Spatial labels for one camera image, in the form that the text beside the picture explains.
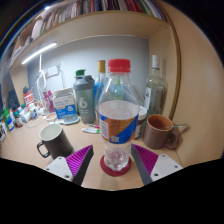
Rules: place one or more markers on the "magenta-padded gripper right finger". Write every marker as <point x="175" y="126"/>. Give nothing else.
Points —
<point x="153" y="165"/>

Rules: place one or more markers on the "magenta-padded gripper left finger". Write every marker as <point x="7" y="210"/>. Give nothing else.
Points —
<point x="71" y="163"/>

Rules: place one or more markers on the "clear red-capped water bottle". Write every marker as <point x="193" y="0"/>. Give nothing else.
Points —
<point x="118" y="126"/>

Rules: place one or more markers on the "black mug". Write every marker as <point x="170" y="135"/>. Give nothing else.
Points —
<point x="60" y="143"/>

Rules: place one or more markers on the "brown mug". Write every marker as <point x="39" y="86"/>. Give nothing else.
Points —
<point x="156" y="133"/>

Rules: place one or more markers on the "flat round red coaster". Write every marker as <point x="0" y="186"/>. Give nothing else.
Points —
<point x="105" y="168"/>

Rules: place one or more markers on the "green and white marker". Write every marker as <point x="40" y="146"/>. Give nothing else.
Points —
<point x="90" y="130"/>

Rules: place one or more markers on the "light blue hairbrush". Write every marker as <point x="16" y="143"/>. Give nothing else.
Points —
<point x="68" y="119"/>

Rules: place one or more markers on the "brown jar with white lid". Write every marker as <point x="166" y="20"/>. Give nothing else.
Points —
<point x="141" y="120"/>

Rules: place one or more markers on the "white and blue carton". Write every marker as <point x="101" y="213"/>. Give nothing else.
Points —
<point x="65" y="105"/>

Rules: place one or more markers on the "grey shaker bottle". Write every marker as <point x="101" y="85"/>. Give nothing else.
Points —
<point x="85" y="103"/>

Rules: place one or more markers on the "magenta pouch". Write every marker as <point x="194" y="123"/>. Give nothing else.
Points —
<point x="49" y="101"/>

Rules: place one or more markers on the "clear glass bottle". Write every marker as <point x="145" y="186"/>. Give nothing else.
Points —
<point x="155" y="90"/>

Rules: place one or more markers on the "red and white can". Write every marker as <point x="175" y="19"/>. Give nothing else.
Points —
<point x="29" y="98"/>

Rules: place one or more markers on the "green plastic bottle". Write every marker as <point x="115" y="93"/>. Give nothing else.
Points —
<point x="80" y="72"/>

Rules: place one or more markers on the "yellow-capped bottle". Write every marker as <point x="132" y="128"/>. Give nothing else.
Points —
<point x="101" y="76"/>

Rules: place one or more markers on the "wooden shelf unit with books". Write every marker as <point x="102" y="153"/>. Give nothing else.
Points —
<point x="100" y="20"/>

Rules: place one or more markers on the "white wall socket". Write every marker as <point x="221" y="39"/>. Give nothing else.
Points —
<point x="52" y="71"/>

